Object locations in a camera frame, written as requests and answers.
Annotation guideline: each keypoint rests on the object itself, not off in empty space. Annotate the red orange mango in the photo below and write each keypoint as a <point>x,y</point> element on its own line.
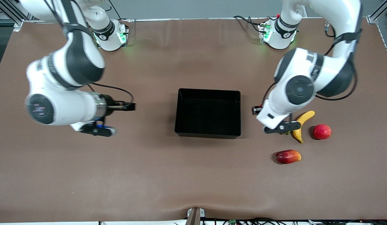
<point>287,157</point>

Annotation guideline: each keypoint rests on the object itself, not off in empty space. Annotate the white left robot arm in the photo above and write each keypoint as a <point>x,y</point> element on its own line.
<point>306,72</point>

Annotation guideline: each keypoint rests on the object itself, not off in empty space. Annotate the pink red round fruit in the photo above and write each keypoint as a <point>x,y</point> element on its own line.
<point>322,131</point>

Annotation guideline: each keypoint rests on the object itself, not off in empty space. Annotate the black plastic box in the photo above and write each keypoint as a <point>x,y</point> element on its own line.
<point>209,112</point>

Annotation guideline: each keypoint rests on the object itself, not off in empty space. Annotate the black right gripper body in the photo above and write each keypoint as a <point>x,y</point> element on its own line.
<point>111,105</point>

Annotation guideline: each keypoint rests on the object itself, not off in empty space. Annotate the yellow banana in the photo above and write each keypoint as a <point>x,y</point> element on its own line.
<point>298,136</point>

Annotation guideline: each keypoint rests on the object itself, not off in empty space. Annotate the brown camera mount post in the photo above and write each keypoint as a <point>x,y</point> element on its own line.
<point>193,217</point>

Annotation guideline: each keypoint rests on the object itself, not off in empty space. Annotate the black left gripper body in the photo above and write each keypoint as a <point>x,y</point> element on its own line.
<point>257,109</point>

